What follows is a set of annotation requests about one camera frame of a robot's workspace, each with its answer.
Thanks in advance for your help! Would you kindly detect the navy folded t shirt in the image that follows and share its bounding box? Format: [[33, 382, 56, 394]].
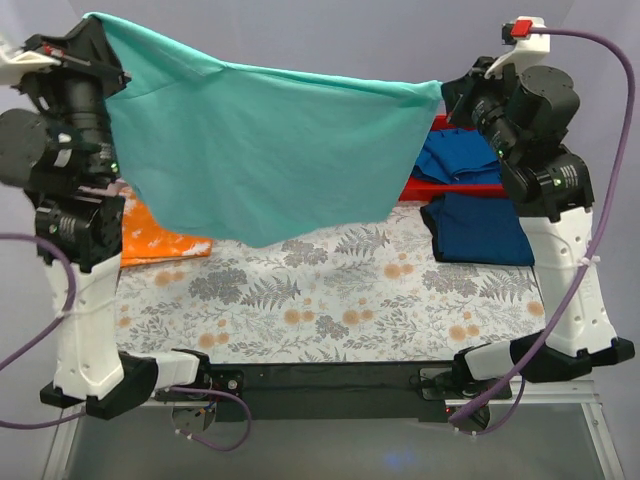
[[420, 193, 534, 267]]

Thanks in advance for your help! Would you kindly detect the purple cable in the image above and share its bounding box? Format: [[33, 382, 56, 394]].
[[449, 27, 636, 437], [0, 231, 252, 453]]

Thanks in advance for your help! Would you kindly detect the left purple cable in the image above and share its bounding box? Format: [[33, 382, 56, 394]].
[[0, 231, 252, 453]]

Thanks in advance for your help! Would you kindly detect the orange folded t shirt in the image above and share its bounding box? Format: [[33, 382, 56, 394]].
[[120, 186, 213, 268]]

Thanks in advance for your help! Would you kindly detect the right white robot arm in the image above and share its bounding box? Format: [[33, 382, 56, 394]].
[[442, 16, 635, 386]]

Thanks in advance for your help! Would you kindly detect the red plastic bin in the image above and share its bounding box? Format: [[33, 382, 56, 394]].
[[399, 115, 506, 201]]

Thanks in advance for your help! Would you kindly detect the teal t shirt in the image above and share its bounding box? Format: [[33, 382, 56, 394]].
[[99, 13, 441, 247]]

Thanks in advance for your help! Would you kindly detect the floral table mat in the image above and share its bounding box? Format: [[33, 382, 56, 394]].
[[116, 203, 544, 363]]

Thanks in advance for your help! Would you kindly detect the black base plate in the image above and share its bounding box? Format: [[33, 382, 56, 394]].
[[192, 361, 493, 423]]

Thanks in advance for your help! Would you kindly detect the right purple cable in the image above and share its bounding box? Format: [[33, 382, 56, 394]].
[[449, 27, 636, 437]]

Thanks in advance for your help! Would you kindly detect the blue crumpled t shirt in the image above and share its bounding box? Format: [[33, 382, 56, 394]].
[[412, 128, 501, 185]]

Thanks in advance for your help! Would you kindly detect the aluminium mounting rail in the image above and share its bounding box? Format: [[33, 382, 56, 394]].
[[59, 363, 601, 407]]

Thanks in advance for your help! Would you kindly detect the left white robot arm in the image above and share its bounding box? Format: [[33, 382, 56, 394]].
[[1, 17, 206, 420]]

